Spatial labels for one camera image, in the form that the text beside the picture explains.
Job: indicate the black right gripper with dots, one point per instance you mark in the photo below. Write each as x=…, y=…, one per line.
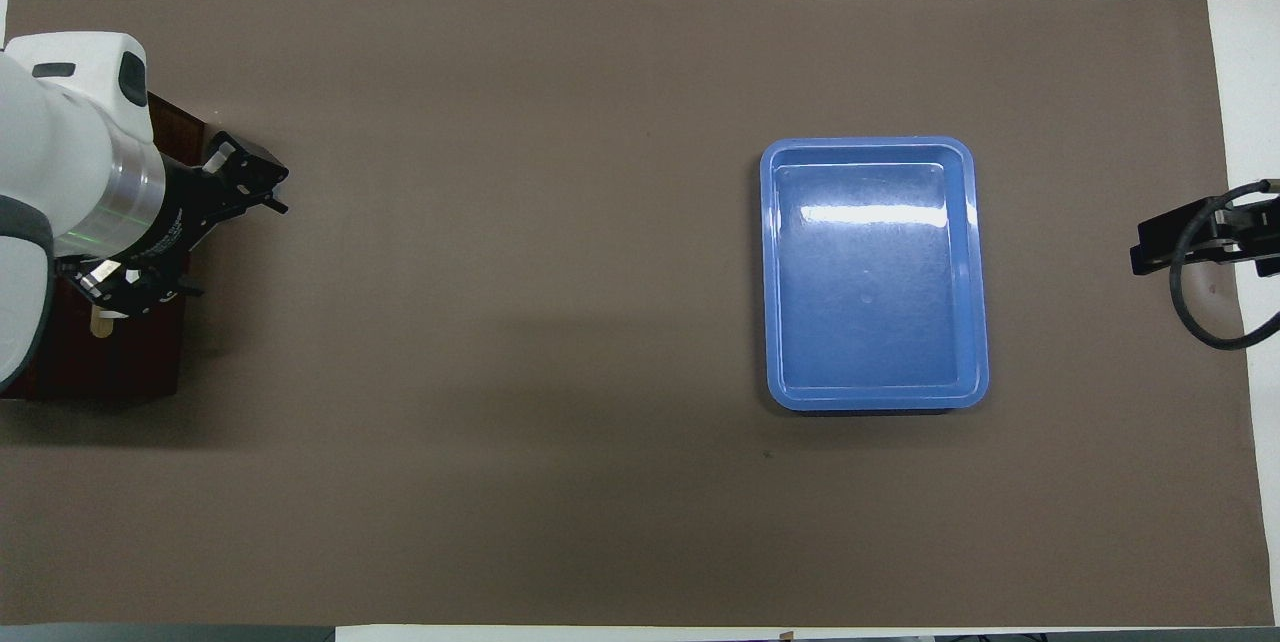
x=1262, y=237

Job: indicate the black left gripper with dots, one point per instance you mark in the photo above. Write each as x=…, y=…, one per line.
x=185, y=212

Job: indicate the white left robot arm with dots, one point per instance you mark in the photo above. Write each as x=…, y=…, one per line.
x=60, y=152

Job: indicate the dark wooden drawer cabinet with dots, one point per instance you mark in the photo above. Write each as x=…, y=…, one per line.
x=20, y=384

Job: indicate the blue plastic tray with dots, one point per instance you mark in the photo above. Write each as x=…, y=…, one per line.
x=870, y=322

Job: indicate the brown table mat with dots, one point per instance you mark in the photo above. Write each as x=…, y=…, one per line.
x=550, y=322

